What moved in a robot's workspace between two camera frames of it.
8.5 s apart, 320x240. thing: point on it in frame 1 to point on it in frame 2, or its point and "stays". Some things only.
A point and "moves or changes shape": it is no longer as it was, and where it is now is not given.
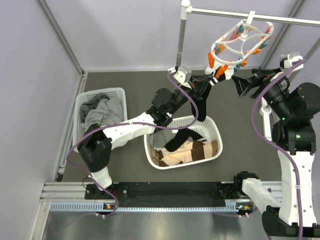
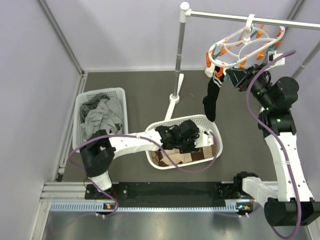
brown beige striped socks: (190, 151) stays
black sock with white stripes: (198, 105) to (209, 101)
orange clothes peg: (221, 71) moves or changes shape
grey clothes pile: (102, 110) stays
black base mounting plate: (168, 195) stays
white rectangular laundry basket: (83, 95) stays
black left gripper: (198, 83) to (191, 147)
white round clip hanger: (241, 41) moves or changes shape
